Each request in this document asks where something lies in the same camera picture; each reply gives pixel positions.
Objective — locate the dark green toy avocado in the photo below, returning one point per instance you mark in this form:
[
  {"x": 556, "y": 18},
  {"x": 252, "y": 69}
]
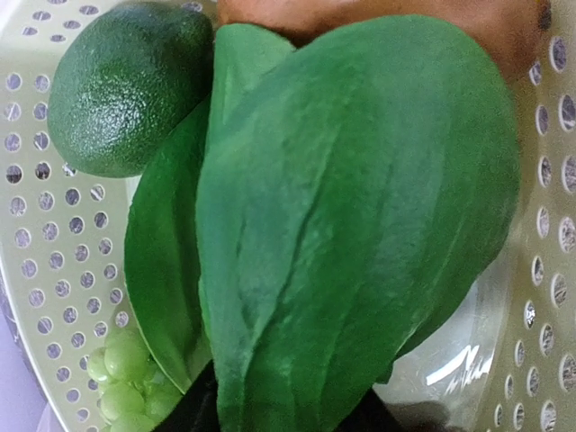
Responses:
[{"x": 123, "y": 84}]

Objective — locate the green toy leafy vegetable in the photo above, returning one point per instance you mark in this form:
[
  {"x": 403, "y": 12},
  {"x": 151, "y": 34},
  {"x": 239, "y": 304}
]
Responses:
[{"x": 319, "y": 217}]

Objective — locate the pale green plastic basket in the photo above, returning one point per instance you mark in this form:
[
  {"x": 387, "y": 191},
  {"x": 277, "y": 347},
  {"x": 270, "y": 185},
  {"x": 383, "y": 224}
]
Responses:
[{"x": 504, "y": 362}]

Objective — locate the brown toy mushroom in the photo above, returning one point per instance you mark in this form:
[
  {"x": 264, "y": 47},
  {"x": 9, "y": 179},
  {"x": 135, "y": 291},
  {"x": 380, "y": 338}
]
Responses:
[{"x": 510, "y": 31}]

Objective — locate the green toy grapes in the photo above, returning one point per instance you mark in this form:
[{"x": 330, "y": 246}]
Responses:
[{"x": 134, "y": 393}]

